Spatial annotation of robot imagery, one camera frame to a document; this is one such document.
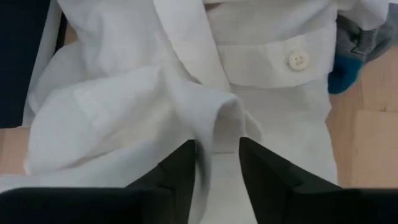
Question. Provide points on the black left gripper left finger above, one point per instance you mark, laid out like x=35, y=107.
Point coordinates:
x=180, y=174

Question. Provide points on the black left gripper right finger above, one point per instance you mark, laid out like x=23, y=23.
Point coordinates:
x=267, y=174

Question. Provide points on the white button shirt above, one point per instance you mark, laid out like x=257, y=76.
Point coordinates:
x=124, y=109

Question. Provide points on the grey sock with teal toe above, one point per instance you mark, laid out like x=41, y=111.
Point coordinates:
x=351, y=62

